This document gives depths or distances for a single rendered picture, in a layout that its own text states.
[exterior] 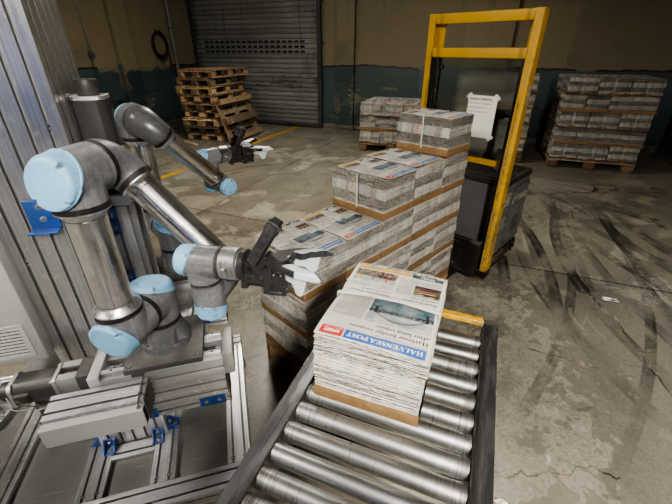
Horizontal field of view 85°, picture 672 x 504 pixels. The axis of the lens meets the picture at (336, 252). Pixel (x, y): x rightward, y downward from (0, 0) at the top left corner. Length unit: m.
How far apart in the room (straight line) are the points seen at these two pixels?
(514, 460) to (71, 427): 1.74
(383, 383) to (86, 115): 1.08
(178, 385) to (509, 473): 1.45
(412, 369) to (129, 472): 1.27
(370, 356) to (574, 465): 1.45
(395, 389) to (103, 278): 0.75
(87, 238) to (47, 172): 0.16
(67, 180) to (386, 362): 0.78
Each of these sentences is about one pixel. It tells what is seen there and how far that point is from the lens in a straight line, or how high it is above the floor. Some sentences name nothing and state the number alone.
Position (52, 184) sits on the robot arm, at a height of 1.41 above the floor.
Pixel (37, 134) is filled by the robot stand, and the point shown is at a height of 1.45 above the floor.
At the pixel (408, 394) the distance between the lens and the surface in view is 0.98.
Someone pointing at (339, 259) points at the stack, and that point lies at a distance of 1.80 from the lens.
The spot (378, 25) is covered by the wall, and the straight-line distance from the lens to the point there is 8.68.
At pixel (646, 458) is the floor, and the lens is 2.40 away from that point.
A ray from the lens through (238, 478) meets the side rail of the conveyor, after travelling 1.00.
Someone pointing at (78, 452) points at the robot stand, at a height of 0.21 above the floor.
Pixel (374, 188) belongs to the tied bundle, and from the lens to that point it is 1.97.
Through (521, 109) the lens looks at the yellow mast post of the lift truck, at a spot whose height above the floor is 1.31.
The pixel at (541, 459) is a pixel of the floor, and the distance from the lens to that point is 2.15.
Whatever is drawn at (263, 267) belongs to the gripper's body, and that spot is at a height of 1.23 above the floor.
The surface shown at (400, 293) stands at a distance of 1.08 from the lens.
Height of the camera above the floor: 1.64
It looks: 29 degrees down
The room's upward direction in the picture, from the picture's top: straight up
